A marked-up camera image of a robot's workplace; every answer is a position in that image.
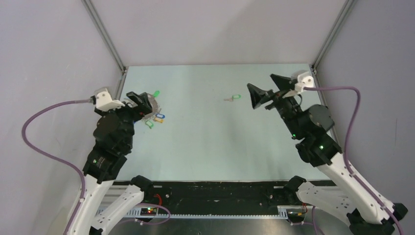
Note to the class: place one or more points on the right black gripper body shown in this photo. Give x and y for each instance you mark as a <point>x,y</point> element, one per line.
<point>287,106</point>

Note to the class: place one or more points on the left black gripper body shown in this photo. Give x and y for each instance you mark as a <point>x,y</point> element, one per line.
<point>129,115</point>

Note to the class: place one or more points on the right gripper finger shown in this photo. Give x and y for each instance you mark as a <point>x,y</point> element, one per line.
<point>283,83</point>
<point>259,96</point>

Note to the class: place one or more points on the metal disc keyring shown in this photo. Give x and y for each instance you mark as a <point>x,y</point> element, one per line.
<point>153,106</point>

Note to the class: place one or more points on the yellow key tag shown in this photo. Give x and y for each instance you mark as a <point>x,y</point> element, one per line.
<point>160,120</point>

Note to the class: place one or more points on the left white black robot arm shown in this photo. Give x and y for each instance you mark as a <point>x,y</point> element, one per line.
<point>113,142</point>

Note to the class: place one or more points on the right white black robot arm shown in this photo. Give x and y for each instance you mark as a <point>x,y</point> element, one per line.
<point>362,208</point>

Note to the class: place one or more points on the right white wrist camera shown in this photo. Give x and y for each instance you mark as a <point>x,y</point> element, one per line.
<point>301,79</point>

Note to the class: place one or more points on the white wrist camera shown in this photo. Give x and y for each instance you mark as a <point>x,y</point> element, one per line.
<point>104,101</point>
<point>301,79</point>

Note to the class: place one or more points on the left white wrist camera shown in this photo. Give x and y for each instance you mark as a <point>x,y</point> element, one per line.
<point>104,101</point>

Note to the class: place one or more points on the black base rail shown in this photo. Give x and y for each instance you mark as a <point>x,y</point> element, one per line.
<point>221,198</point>

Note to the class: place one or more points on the right aluminium frame post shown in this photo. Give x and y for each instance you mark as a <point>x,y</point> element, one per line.
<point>333,33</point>

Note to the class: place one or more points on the aluminium frame post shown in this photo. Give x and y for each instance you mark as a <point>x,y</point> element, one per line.
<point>102,31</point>
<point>333,33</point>

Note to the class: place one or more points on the grey slotted cable duct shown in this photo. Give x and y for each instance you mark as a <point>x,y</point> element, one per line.
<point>137,213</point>

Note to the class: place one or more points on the left aluminium frame post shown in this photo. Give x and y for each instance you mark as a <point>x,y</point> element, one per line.
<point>102,31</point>

